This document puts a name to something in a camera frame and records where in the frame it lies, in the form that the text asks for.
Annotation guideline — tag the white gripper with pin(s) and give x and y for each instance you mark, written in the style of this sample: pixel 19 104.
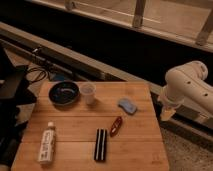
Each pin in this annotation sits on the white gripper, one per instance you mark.
pixel 167 113

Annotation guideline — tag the black striped eraser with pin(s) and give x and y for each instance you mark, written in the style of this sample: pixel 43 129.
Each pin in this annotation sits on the black striped eraser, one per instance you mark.
pixel 100 145

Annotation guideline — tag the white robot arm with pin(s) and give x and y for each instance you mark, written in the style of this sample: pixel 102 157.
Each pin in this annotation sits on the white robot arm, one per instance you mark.
pixel 186 81

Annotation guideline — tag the blue sponge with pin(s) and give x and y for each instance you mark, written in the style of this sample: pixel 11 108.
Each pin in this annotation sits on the blue sponge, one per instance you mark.
pixel 127 106

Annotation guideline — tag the clear plastic cup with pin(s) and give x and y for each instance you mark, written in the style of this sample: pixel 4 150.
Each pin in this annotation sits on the clear plastic cup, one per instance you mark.
pixel 87 91

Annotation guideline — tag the dark blue bowl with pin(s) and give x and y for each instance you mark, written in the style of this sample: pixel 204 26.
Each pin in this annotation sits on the dark blue bowl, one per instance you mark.
pixel 64 93

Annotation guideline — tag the white tube bottle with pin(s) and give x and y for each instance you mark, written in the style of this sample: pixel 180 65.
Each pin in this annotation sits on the white tube bottle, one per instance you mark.
pixel 46 150

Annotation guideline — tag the black equipment on left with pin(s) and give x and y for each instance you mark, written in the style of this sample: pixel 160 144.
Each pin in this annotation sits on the black equipment on left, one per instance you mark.
pixel 13 92

